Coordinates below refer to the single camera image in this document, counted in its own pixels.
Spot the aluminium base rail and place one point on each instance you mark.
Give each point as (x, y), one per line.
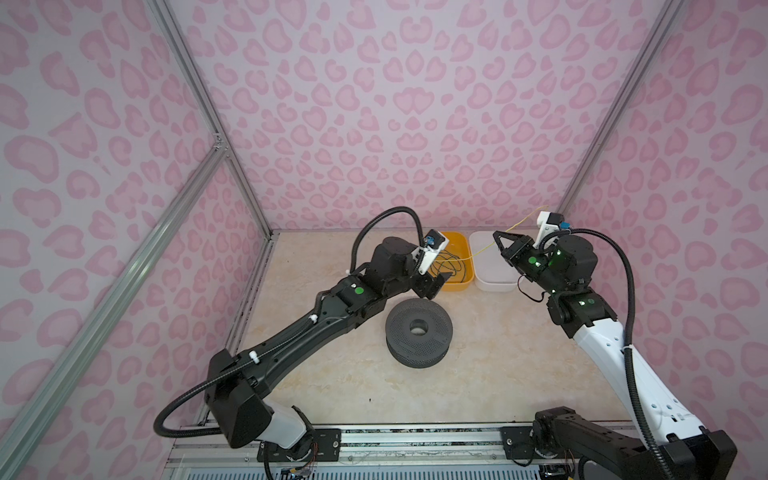
(391, 451)

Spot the dark grey cable spool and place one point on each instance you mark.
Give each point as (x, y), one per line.
(418, 333)

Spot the white plastic bin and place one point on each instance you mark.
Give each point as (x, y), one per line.
(492, 273)

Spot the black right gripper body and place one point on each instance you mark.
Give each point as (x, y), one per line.
(530, 262)

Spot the aluminium frame diagonal strut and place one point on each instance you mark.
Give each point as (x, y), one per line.
(36, 417)

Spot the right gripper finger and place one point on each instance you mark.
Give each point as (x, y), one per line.
(508, 248)
(498, 236)

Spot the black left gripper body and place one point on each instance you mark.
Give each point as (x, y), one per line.
(421, 283)

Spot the yellow plastic bin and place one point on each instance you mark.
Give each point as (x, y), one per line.
(456, 258)

